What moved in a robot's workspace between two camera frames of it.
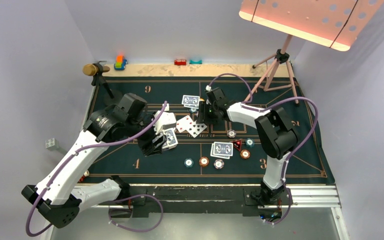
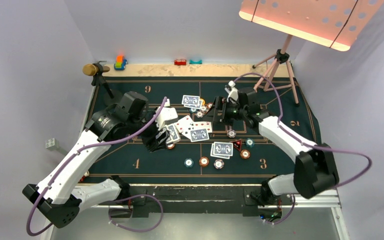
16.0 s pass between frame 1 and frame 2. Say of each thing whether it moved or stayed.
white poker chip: stayed
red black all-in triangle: stayed
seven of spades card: moved
